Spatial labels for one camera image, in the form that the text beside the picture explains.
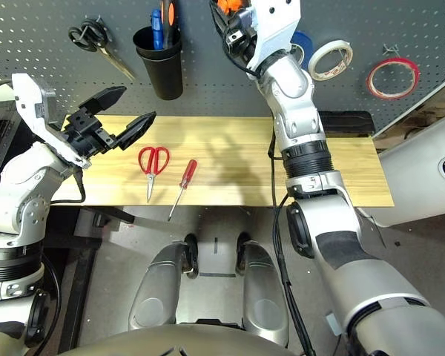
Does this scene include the dark grey pegboard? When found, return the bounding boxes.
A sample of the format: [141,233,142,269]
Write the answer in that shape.
[0,0,445,138]

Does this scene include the red tape roll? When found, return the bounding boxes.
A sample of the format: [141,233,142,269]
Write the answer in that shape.
[366,57,421,100]

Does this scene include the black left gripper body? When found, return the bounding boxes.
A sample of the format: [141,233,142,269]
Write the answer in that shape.
[61,107,118,156]

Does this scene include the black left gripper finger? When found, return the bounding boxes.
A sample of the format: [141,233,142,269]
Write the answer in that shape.
[114,111,157,151]
[77,85,128,114]

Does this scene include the orange black needle-nose pliers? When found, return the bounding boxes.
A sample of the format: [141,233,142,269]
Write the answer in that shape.
[215,0,245,14]

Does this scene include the small grey floor box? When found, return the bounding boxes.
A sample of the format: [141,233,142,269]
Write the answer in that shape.
[326,313,344,337]

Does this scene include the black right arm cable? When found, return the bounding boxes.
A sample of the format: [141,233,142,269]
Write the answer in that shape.
[267,129,316,356]

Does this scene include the white tape roll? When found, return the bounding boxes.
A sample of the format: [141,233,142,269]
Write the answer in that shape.
[307,39,355,82]

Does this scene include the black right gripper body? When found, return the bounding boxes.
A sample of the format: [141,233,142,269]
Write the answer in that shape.
[222,10,259,62]

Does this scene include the silver left robot leg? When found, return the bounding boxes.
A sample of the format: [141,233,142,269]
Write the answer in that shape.
[128,239,200,331]

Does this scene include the black flat tool case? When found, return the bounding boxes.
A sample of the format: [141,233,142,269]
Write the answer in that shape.
[318,110,375,138]

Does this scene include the blue tape roll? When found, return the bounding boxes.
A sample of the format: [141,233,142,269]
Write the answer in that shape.
[292,31,314,70]

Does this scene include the red handled scissors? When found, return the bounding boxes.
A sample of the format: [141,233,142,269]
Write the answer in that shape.
[137,145,171,203]

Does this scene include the black metal table leg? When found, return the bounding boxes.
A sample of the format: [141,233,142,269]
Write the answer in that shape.
[92,206,135,225]

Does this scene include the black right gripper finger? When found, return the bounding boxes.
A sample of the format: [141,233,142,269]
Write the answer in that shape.
[209,0,229,36]

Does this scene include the grey robot torso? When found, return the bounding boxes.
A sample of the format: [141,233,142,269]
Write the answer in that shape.
[59,322,297,356]

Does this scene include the silver robot leg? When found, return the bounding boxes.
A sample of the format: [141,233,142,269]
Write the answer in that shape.
[236,231,290,348]
[128,239,200,331]

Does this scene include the silver right robot leg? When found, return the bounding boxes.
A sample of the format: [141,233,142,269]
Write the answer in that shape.
[236,231,290,348]

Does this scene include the white grey machine shell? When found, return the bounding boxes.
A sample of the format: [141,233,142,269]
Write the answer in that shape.
[355,120,445,228]

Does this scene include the black handled scissors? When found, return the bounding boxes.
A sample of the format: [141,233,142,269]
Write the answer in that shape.
[67,17,136,82]

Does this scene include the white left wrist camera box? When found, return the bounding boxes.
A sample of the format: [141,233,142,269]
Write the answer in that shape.
[11,73,92,170]

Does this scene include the red handled screwdriver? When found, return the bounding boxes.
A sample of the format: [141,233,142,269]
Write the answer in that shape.
[167,159,198,223]

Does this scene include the blue handled screwdriver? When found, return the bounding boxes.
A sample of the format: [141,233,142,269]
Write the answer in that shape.
[151,9,163,51]

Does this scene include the black plastic cup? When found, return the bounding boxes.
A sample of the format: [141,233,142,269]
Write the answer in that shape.
[132,24,184,101]

